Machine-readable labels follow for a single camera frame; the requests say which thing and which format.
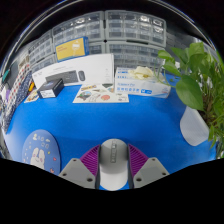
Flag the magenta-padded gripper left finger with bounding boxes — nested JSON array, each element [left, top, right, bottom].
[[58, 143, 102, 190]]

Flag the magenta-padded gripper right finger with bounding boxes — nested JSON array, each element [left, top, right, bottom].
[[127, 143, 171, 190]]

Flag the white computer mouse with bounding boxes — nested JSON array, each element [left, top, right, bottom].
[[99, 138, 130, 192]]

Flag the round blue rabbit mouse pad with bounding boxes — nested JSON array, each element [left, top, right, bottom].
[[21, 129, 62, 176]]

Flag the large colourful sticker sheet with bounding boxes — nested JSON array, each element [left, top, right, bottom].
[[72, 83, 130, 104]]

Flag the white and blue glove box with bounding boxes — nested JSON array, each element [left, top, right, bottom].
[[114, 65, 172, 99]]

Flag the small black box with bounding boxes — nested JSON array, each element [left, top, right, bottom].
[[36, 78, 65, 100]]

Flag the small colourful sticker sheet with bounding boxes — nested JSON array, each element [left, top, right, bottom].
[[23, 88, 41, 104]]

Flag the green plant in white pot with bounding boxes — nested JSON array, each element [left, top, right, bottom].
[[156, 41, 224, 159]]

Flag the navy polka-dot fabric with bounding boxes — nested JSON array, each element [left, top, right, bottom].
[[2, 71, 33, 134]]

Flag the long white keyboard box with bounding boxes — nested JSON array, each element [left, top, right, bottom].
[[31, 53, 115, 90]]

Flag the white dotted fabric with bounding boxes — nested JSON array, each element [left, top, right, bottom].
[[6, 63, 31, 108]]

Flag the yellow and blue box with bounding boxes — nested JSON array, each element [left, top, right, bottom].
[[54, 35, 90, 63]]

